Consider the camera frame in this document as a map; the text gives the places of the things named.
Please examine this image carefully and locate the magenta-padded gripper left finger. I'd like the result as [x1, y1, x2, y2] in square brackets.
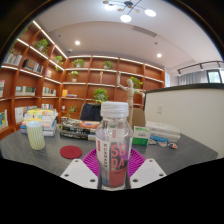
[60, 148, 101, 190]

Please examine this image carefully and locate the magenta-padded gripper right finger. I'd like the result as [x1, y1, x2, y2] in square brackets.
[128, 148, 168, 190]

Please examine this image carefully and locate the clear plastic drink bottle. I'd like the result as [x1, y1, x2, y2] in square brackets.
[95, 101, 134, 191]

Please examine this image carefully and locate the flat round red coaster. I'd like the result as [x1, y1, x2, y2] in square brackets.
[59, 145, 83, 160]

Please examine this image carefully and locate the small green white box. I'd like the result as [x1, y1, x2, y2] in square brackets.
[131, 125, 152, 147]

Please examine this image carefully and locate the stack of dark books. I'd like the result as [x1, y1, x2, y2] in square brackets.
[59, 118, 100, 142]

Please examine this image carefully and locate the stack of white books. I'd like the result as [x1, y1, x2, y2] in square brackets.
[145, 120, 182, 144]

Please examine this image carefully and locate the brown chair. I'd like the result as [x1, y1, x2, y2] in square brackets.
[132, 107, 147, 128]

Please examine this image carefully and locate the yellow striped white mug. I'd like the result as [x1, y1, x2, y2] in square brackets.
[25, 120, 46, 151]

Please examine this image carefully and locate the dark upholstered chair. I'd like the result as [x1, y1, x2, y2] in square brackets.
[79, 102, 103, 122]

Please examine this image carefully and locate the stack of colourful books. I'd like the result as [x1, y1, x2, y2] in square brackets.
[19, 108, 59, 138]

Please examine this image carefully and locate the orange wooden shelf unit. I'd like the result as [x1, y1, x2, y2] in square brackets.
[0, 20, 167, 141]

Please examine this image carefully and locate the grey curtain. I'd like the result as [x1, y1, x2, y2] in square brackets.
[177, 70, 209, 86]

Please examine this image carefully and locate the dark framed window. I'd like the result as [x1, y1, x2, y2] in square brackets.
[206, 69, 224, 84]

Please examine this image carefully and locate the ceiling air vent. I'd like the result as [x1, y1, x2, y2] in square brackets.
[132, 25, 158, 38]

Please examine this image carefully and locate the ceiling lamp with round bulbs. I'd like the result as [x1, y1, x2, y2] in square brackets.
[102, 0, 157, 24]

